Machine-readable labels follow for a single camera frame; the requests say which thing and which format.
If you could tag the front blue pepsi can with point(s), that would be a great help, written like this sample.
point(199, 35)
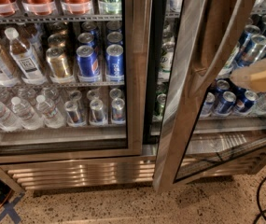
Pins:
point(114, 62)

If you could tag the left small pepsi can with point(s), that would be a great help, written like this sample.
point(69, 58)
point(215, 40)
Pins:
point(74, 115)

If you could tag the left water bottle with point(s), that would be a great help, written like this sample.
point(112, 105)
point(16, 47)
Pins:
point(9, 122)

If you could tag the right white 7up can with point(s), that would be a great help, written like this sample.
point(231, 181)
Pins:
point(228, 64)

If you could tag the water bottle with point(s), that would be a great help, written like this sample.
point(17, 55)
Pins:
point(9, 122)
point(30, 120)
point(51, 114)

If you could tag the blue pepsi can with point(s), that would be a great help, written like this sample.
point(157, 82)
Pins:
point(114, 62)
point(87, 63)

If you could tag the right water bottle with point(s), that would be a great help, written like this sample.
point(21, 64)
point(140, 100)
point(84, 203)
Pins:
point(51, 114)

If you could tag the small pepsi can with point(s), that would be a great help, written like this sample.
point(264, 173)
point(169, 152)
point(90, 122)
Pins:
point(74, 115)
point(118, 110)
point(98, 112)

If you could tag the glass fridge door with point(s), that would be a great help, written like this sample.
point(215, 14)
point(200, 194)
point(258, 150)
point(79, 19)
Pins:
point(81, 143)
point(192, 147)

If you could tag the middle small pepsi can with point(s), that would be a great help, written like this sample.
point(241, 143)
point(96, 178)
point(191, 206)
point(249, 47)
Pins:
point(98, 112)

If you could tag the green soda can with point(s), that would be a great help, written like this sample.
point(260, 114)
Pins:
point(159, 106)

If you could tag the white cap tea bottle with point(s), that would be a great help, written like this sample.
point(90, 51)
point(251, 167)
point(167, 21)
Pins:
point(25, 56)

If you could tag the left white 7up can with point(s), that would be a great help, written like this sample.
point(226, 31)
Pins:
point(167, 54)

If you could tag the silver blue can upper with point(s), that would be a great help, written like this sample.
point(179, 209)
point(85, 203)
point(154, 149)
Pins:
point(253, 50)

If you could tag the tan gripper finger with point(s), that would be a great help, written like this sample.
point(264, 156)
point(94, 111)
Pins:
point(252, 77)

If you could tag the blue can lower right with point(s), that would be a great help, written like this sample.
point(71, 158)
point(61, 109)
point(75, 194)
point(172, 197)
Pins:
point(245, 102)

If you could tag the white 7up can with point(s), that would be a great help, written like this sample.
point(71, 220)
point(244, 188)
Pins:
point(167, 54)
point(228, 64)

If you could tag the gold soda can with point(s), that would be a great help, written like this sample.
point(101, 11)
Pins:
point(61, 71)

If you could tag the blue can lower left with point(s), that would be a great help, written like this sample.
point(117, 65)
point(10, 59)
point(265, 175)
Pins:
point(207, 105)

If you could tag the blue can lower middle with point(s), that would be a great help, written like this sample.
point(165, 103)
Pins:
point(225, 104)

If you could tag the middle water bottle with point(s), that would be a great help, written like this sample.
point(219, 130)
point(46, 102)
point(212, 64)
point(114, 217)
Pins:
point(30, 120)

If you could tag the right small pepsi can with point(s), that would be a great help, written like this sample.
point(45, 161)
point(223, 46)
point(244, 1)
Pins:
point(118, 110)

